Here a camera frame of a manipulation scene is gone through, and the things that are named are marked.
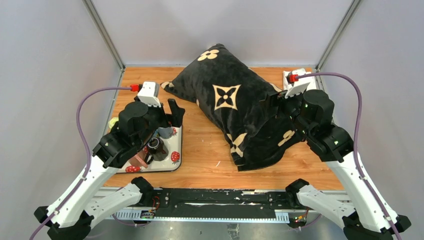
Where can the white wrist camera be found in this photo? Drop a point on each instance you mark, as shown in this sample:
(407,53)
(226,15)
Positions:
(148,94)
(292,94)

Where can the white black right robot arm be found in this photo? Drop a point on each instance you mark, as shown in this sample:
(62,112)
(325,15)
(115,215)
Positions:
(367,216)

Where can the black mug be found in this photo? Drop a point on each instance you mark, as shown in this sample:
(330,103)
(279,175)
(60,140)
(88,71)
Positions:
(155,150)

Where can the brown pink mug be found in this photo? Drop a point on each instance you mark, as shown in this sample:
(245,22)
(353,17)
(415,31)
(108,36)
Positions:
(138,159)

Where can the black floral plush blanket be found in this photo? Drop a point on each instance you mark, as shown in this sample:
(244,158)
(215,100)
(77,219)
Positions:
(229,94)

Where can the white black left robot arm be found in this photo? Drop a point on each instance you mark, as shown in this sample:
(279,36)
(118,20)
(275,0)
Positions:
(141,127)

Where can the grey blue dotted mug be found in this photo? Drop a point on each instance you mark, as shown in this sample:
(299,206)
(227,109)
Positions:
(166,132)

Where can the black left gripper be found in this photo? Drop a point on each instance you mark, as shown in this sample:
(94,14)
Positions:
(164,120)

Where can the white strawberry tray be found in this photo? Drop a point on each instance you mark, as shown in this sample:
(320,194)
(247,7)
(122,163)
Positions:
(171,163)

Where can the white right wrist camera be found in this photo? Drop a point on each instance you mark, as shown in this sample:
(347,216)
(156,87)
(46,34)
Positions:
(292,94)

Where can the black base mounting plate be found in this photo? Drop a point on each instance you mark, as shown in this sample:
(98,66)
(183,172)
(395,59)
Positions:
(219,206)

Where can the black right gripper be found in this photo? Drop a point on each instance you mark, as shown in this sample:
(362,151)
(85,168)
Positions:
(278,98)

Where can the white folded cloth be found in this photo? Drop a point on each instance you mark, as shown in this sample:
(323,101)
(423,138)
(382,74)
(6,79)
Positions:
(306,83)

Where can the green octagonal mug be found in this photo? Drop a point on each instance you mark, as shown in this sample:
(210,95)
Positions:
(113,124)

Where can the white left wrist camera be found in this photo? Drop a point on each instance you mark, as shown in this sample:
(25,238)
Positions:
(148,94)

